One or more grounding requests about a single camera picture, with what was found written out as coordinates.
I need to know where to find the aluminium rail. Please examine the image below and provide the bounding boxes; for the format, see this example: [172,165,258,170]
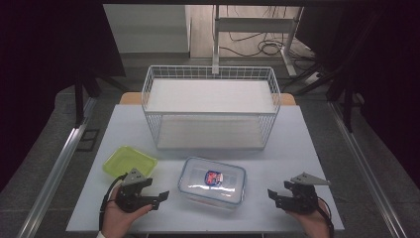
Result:
[16,97,99,238]
[327,100,408,238]

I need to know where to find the white cabinet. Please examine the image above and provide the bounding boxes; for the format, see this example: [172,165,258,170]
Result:
[102,3,192,55]

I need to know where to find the white power strip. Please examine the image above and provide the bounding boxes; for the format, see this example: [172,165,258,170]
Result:
[302,70,322,86]

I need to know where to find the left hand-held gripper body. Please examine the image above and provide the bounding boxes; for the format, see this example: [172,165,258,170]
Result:
[115,168,154,213]

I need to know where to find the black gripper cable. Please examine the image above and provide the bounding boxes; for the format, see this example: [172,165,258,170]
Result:
[98,173,129,232]
[316,195,335,238]

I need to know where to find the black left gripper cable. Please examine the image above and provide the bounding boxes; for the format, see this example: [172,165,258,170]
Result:
[98,173,129,232]

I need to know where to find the person's left hand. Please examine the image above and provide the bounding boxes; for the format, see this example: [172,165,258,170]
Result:
[100,184,154,238]

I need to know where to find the green lidded plastic container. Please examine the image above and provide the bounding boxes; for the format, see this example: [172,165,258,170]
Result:
[102,145,158,179]

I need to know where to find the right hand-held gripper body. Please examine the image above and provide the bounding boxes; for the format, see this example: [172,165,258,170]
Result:
[282,172,332,214]

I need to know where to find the black stand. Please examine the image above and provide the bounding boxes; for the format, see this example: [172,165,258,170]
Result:
[73,65,102,129]

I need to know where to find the clear container with blue-rimmed lid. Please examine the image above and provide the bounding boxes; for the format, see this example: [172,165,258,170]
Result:
[177,156,248,210]

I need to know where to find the white wire rack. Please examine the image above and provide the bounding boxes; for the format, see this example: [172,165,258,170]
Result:
[141,64,282,152]

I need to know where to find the white desk frame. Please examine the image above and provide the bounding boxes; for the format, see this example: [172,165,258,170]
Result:
[211,4,305,78]

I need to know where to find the person's right hand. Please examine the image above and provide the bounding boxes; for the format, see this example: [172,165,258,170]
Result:
[286,197,332,238]

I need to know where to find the wooden table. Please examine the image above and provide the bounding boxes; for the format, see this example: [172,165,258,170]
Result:
[118,91,297,107]

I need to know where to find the black floor plate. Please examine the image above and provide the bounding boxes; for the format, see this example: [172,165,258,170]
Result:
[76,128,101,153]

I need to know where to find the black tripod legs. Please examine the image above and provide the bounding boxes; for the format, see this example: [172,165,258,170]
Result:
[280,60,346,97]

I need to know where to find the black floor cables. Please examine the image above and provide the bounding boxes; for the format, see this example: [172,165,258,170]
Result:
[219,30,319,64]

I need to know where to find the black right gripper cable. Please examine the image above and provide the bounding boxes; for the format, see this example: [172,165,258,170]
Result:
[316,195,335,238]

